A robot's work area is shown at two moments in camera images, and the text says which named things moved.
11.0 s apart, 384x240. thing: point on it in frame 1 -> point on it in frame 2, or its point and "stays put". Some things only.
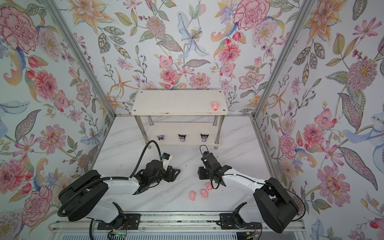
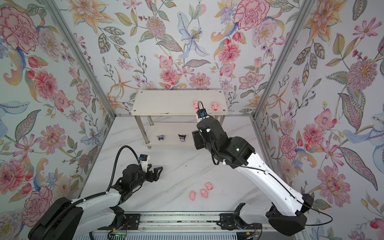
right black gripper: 201,173 -> 196,139
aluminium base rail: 164,222 stays put
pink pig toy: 215,106 stays put
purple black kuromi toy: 182,137 stays put
